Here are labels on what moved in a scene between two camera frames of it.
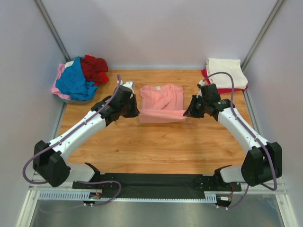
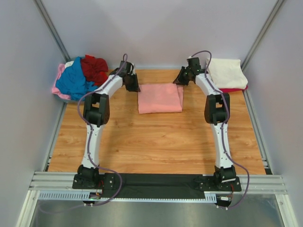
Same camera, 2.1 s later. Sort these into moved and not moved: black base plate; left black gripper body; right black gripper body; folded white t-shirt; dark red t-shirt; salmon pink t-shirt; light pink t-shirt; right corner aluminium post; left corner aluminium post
Moved: salmon pink t-shirt; left black gripper body; right black gripper body
Not moved: dark red t-shirt; left corner aluminium post; right corner aluminium post; light pink t-shirt; black base plate; folded white t-shirt
